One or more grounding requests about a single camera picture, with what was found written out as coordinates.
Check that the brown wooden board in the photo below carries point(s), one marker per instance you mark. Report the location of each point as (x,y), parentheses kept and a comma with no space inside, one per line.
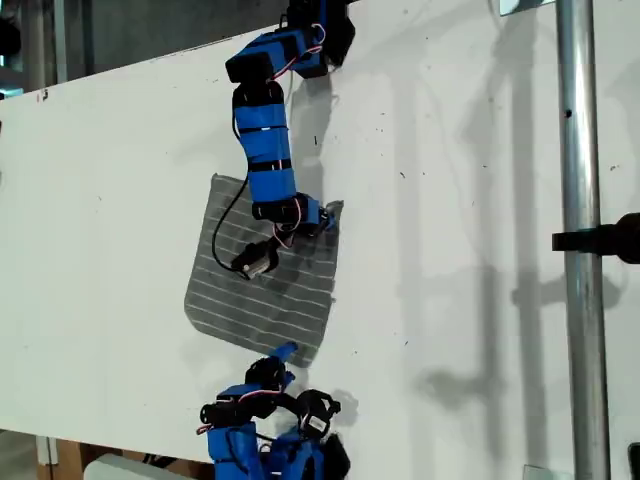
(70,457)

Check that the grey striped towel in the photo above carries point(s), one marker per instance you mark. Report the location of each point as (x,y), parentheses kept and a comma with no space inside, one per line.
(280,300)

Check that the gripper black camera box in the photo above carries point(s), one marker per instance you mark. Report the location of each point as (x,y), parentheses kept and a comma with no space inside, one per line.
(315,420)
(252,262)

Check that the steel post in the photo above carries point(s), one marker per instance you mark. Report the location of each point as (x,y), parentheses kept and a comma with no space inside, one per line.
(580,150)

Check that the small black box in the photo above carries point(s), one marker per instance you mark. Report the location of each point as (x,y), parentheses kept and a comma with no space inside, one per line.
(635,457)

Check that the black round object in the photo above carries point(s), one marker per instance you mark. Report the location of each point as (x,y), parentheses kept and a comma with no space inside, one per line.
(7,37)

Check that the white container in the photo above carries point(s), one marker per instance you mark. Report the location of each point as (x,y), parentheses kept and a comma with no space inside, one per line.
(115,470)

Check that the metal table bracket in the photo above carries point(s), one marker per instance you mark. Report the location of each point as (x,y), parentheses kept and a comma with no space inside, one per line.
(510,6)

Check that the black post clamp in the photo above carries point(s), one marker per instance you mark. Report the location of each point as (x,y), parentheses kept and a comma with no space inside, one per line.
(600,240)

